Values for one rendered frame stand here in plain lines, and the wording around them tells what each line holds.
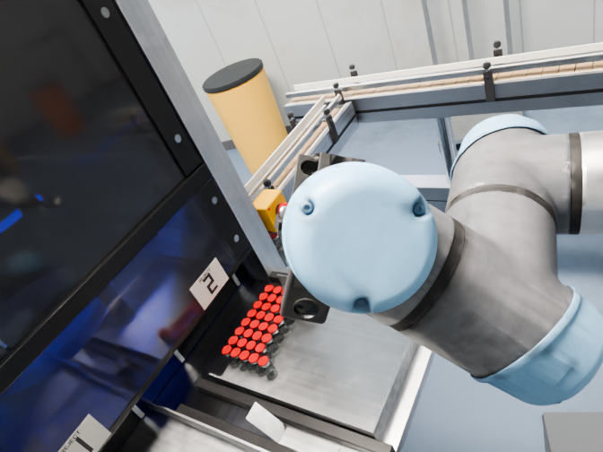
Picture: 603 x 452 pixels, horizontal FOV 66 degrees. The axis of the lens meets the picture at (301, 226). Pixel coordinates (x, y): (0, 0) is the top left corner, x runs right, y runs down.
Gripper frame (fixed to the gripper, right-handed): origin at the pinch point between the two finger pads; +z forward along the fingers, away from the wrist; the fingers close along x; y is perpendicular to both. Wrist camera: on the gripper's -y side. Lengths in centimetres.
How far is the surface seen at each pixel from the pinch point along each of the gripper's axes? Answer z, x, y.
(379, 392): 15.6, -15.9, -26.5
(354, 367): 21.1, -12.5, -25.0
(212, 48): 295, 76, 93
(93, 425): 12.4, 27.5, -37.1
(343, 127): 95, -10, 25
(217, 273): 33.8, 15.0, -15.3
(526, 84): 70, -55, 41
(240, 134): 263, 42, 32
